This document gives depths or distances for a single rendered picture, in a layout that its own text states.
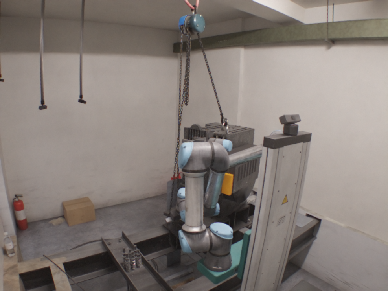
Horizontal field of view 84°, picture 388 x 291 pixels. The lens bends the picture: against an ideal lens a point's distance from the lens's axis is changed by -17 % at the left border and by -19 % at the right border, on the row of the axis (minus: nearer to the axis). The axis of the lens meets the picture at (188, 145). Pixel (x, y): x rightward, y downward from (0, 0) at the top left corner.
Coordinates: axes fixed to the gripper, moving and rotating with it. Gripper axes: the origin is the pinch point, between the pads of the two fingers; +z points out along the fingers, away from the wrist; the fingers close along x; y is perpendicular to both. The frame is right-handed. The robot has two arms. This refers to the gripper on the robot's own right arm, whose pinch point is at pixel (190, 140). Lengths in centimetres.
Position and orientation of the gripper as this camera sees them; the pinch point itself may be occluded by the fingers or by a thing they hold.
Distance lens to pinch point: 182.8
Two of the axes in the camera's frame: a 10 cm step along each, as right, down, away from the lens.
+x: 5.9, -1.4, 7.9
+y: -0.3, 9.8, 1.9
